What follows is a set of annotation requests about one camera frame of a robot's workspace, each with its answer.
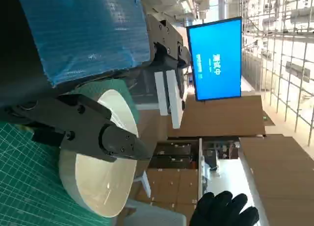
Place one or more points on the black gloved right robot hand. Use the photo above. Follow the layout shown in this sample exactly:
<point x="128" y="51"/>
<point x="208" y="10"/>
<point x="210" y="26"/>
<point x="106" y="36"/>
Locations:
<point x="220" y="211"/>

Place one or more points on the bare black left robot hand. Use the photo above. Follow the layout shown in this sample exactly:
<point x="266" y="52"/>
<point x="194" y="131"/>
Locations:
<point x="81" y="34"/>

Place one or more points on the white plate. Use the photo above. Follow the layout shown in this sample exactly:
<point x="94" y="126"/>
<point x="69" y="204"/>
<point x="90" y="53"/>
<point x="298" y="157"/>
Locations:
<point x="103" y="182"/>

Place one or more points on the wooden drawer cabinet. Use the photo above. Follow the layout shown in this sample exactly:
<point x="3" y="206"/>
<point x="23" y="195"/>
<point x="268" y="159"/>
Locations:
<point x="171" y="184"/>

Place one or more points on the blue screen monitor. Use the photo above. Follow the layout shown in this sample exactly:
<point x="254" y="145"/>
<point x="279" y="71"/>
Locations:
<point x="220" y="27"/>

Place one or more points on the green cutting mat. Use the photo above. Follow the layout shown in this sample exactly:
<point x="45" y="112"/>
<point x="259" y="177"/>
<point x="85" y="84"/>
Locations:
<point x="24" y="186"/>

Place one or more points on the metal shelving rack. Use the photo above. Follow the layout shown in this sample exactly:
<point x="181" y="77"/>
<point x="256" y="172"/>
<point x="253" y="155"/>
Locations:
<point x="282" y="52"/>

